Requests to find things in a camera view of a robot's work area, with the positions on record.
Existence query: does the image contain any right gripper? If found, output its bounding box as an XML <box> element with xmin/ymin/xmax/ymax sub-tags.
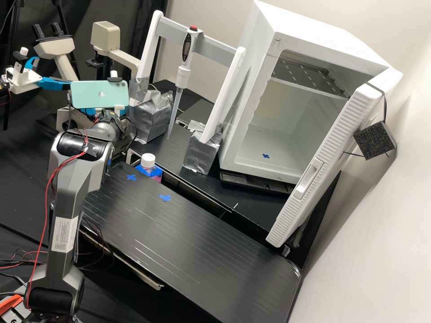
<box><xmin>86</xmin><ymin>99</ymin><xmax>131</xmax><ymax>118</ymax></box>

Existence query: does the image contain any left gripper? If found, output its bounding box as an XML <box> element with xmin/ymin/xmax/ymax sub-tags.
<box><xmin>5</xmin><ymin>56</ymin><xmax>74</xmax><ymax>95</ymax></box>

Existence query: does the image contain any left phone holder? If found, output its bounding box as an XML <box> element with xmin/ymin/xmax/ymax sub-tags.
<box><xmin>13</xmin><ymin>47</ymin><xmax>30</xmax><ymax>74</ymax></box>

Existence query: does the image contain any small bottle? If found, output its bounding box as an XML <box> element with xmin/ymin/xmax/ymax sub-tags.
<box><xmin>140</xmin><ymin>153</ymin><xmax>158</xmax><ymax>176</ymax></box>

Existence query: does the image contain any white pipette stand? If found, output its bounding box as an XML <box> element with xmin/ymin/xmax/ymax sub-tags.
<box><xmin>129</xmin><ymin>10</ymin><xmax>249</xmax><ymax>175</ymax></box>

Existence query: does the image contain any blue bottle holder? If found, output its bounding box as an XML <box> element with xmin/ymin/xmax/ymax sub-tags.
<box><xmin>134</xmin><ymin>164</ymin><xmax>165</xmax><ymax>184</ymax></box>

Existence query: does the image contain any pipette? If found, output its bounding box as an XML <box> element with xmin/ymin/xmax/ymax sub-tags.
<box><xmin>167</xmin><ymin>25</ymin><xmax>205</xmax><ymax>140</ymax></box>

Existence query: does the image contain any black tray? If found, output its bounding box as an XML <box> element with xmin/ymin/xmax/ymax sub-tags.
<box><xmin>219</xmin><ymin>170</ymin><xmax>298</xmax><ymax>197</ymax></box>

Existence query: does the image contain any white incubator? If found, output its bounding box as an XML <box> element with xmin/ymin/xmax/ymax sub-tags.
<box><xmin>215</xmin><ymin>0</ymin><xmax>393</xmax><ymax>185</ymax></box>

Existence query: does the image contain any orange clamp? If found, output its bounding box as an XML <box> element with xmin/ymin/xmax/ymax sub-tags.
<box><xmin>0</xmin><ymin>294</ymin><xmax>25</xmax><ymax>310</ymax></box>

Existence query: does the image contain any incubator door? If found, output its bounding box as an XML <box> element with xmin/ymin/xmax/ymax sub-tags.
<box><xmin>265</xmin><ymin>66</ymin><xmax>405</xmax><ymax>249</ymax></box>

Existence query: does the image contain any right wrist camera phone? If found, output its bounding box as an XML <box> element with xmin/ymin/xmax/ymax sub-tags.
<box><xmin>69</xmin><ymin>70</ymin><xmax>130</xmax><ymax>113</ymax></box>

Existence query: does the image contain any black cable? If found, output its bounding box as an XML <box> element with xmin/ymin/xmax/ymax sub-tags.
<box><xmin>66</xmin><ymin>93</ymin><xmax>74</xmax><ymax>131</ymax></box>

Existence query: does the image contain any red wire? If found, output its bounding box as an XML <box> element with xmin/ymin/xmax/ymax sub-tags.
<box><xmin>0</xmin><ymin>249</ymin><xmax>48</xmax><ymax>270</ymax></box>

